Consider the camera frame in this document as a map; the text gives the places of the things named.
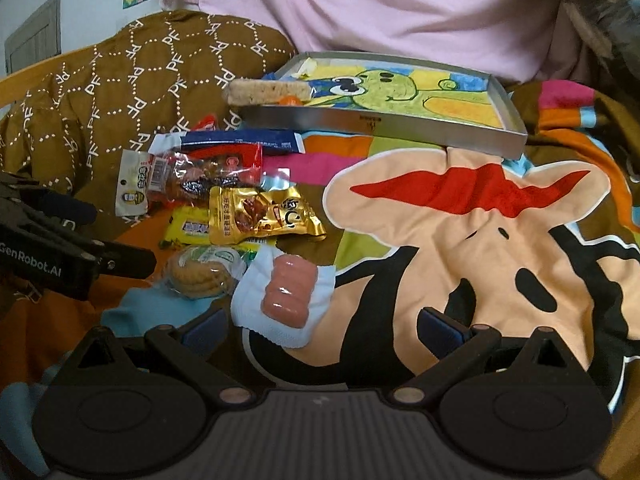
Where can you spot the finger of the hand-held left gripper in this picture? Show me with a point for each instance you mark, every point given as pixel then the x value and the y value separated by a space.
pixel 67 208
pixel 127 260

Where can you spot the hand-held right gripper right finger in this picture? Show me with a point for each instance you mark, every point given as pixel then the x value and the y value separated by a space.
pixel 440 331

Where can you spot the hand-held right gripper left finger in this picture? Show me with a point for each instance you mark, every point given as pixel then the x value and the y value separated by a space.
pixel 205 332

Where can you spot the clear round biscuit packet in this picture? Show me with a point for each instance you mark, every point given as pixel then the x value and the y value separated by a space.
pixel 205 270

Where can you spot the yellow snack packet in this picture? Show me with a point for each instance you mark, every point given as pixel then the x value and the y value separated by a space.
pixel 187 230

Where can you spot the small white cartoon packet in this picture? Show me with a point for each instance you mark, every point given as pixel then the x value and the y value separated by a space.
pixel 132 190

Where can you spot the white sausage packet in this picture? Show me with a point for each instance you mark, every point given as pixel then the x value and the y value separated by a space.
pixel 287 290

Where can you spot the clear red nut packet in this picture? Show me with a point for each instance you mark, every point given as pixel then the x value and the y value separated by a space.
pixel 206 123
pixel 210 175

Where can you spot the gold snack packet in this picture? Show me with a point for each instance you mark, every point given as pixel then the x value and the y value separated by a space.
pixel 260 215

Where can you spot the long blue snack packet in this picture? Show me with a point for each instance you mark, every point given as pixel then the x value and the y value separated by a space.
pixel 240 140

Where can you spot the metal tray with cartoon drawing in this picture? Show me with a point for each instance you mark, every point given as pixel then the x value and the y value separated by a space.
pixel 400 127

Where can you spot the colourful cartoon printed blanket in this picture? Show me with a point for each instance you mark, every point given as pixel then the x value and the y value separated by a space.
pixel 500 240

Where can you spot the rice cracker bar packet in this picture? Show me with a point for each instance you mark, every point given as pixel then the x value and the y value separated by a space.
pixel 265 92

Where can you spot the small orange fruit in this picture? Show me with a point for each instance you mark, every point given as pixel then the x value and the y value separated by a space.
pixel 290 101

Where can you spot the pink cloth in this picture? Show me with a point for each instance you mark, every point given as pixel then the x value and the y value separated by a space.
pixel 375 5

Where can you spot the clear bag of camouflage cloth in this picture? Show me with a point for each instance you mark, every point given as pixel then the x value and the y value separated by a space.
pixel 600 15

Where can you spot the wooden bed frame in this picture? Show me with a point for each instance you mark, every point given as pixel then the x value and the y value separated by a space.
pixel 30 80

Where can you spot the grey wall panel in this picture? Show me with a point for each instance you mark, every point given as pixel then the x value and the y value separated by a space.
pixel 32 35

